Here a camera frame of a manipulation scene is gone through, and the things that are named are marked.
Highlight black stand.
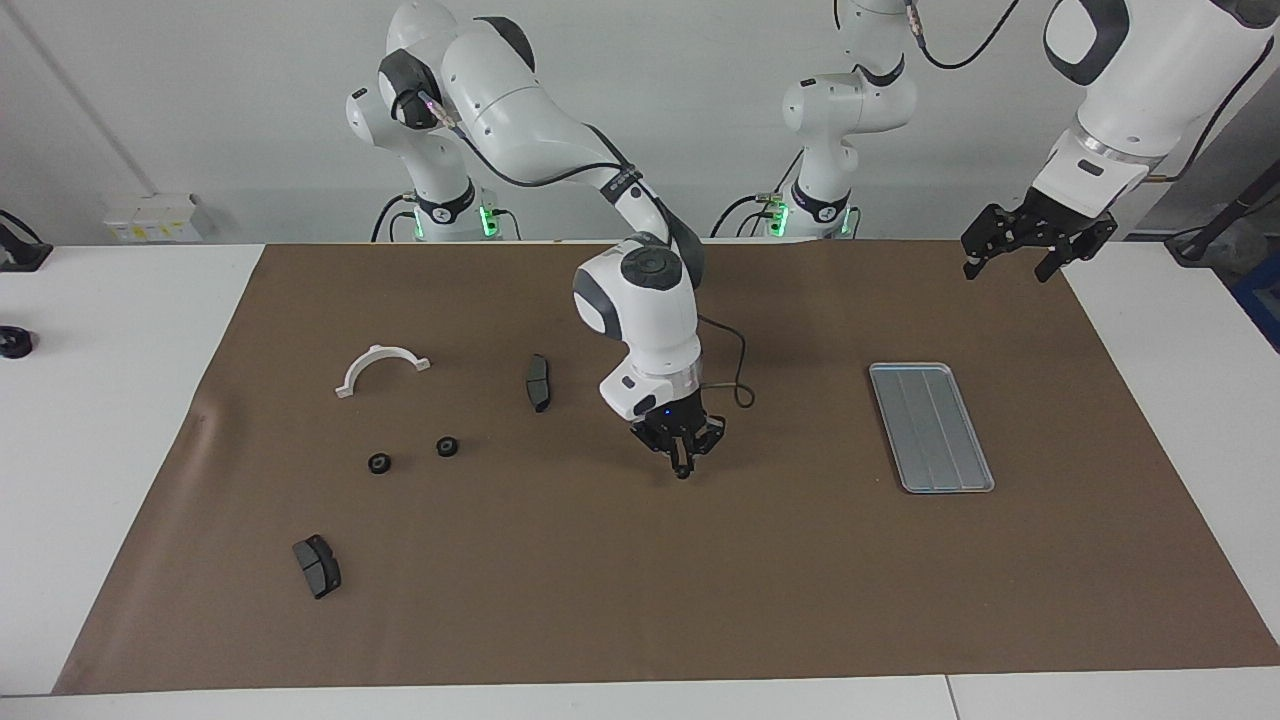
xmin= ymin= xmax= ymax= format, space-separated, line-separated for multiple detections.
xmin=1165 ymin=160 xmax=1280 ymax=266

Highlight black table clamp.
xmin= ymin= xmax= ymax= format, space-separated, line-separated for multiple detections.
xmin=0 ymin=210 xmax=54 ymax=273

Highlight black right base cables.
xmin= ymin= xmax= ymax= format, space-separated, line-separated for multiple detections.
xmin=372 ymin=193 xmax=416 ymax=242

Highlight white curved plastic bracket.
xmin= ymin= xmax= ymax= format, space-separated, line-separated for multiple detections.
xmin=334 ymin=343 xmax=432 ymax=400

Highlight wide dark brake pad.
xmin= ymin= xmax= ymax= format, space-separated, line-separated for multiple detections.
xmin=292 ymin=534 xmax=343 ymax=601

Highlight ribbed silver metal tray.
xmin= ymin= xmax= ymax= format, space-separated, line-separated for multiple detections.
xmin=868 ymin=362 xmax=996 ymax=495

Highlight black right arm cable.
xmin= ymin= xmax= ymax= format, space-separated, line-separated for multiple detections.
xmin=420 ymin=95 xmax=756 ymax=409

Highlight brown paper table mat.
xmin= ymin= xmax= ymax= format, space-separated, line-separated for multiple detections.
xmin=52 ymin=238 xmax=1280 ymax=696

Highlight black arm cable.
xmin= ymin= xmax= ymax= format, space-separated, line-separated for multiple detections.
xmin=905 ymin=0 xmax=1280 ymax=184
xmin=420 ymin=95 xmax=756 ymax=409

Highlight black left base cables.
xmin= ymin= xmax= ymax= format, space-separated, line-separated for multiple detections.
xmin=710 ymin=150 xmax=806 ymax=241

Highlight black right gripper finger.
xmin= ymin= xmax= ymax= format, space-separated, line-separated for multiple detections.
xmin=632 ymin=425 xmax=685 ymax=479
xmin=684 ymin=418 xmax=728 ymax=479

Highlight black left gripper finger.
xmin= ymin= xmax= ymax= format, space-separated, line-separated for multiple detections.
xmin=962 ymin=203 xmax=1029 ymax=281
xmin=1036 ymin=218 xmax=1119 ymax=283

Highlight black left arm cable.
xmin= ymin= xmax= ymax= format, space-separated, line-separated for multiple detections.
xmin=905 ymin=0 xmax=1280 ymax=184

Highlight white wall socket box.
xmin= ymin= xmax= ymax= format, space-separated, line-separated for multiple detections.
xmin=103 ymin=193 xmax=216 ymax=244

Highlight blue crate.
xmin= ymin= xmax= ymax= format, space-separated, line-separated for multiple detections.
xmin=1232 ymin=255 xmax=1280 ymax=353

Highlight black base cables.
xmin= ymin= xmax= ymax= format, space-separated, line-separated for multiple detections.
xmin=372 ymin=193 xmax=416 ymax=242
xmin=710 ymin=150 xmax=806 ymax=241

